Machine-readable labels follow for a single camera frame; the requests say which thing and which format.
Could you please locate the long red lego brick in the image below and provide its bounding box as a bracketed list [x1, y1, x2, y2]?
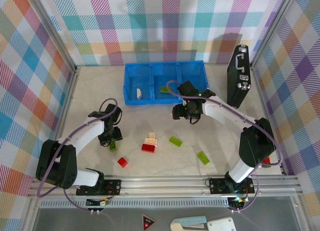
[141, 143, 157, 154]

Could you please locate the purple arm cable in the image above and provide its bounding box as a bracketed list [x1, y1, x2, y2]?
[36, 97, 120, 213]
[166, 80, 285, 214]

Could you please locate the blue plastic bin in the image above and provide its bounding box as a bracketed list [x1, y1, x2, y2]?
[123, 62, 155, 106]
[177, 60, 210, 103]
[151, 62, 182, 105]

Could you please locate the connector board with green light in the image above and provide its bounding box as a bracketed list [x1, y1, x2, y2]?
[228, 195, 246, 208]

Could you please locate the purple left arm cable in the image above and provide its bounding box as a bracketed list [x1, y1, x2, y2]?
[36, 97, 120, 213]

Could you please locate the black red triangle sticker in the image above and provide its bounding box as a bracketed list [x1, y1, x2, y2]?
[141, 213, 157, 231]

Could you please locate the aluminium corner post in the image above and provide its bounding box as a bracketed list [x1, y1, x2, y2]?
[249, 0, 298, 67]
[29, 0, 78, 71]

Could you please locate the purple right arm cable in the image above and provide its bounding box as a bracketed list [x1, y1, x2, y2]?
[166, 80, 285, 214]

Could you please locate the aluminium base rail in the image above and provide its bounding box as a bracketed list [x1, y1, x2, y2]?
[27, 175, 303, 198]

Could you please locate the aluminium side rail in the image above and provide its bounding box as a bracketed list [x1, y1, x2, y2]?
[251, 63, 288, 177]
[51, 65, 81, 142]

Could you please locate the light blue stapler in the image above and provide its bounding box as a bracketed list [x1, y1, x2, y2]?
[170, 215, 208, 231]

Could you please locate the small wired connector board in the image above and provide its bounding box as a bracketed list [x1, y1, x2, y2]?
[86, 197, 111, 207]

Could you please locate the white plastic device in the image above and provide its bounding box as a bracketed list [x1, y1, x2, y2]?
[206, 217, 236, 231]

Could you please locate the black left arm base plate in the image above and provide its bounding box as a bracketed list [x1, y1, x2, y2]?
[75, 178, 123, 196]

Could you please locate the slotted metal strip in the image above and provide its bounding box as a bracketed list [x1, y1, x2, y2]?
[39, 200, 231, 209]

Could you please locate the black case with silver latches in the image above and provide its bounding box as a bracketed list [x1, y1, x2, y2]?
[226, 44, 252, 109]

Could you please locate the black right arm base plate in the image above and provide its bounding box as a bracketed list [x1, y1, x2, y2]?
[208, 177, 256, 195]

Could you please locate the small red lego brick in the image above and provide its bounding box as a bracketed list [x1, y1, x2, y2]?
[117, 156, 129, 169]

